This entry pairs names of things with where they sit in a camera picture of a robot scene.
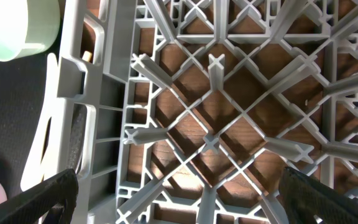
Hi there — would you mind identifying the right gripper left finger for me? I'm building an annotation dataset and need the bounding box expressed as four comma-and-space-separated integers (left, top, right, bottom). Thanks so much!
0, 169, 79, 224

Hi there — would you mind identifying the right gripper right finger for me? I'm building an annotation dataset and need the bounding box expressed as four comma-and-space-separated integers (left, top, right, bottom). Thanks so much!
278, 167, 358, 223

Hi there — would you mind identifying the mint green bowl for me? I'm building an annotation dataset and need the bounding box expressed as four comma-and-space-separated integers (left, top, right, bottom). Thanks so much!
0, 0, 60, 62

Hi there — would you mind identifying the grey dishwasher rack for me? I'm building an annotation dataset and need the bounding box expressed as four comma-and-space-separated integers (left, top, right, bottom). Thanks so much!
21, 0, 358, 223

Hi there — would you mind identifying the black round tray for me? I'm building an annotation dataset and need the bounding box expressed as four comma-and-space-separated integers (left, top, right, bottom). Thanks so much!
0, 46, 88, 200

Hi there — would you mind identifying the wooden chopstick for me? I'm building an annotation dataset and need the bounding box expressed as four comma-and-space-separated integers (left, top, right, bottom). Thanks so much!
81, 50, 93, 62

